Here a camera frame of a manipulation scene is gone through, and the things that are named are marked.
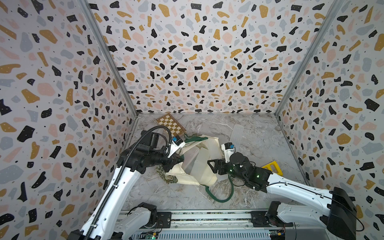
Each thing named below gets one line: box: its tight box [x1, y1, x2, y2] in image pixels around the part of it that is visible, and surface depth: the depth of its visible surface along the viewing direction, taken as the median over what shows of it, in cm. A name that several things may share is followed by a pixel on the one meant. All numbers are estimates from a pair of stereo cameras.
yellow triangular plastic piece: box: [261, 161, 284, 177], surface depth 94 cm
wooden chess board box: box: [156, 113, 187, 138], surface depth 115 cm
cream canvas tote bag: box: [156, 135, 226, 187], surface depth 84 cm
